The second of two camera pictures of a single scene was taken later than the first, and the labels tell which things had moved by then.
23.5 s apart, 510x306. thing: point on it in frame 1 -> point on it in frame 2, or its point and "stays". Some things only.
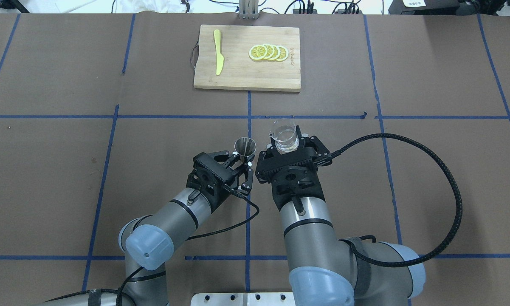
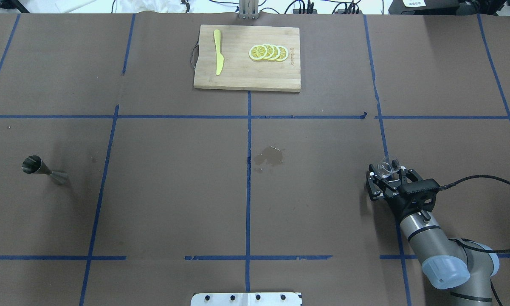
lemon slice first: (257, 52) stays
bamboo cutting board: (239, 71) stays
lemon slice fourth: (284, 53) stays
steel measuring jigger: (244, 147) -> (33, 164)
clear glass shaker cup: (285, 135) -> (388, 166)
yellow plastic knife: (219, 59) stays
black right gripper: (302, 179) -> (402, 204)
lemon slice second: (270, 52) stays
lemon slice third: (277, 52) stays
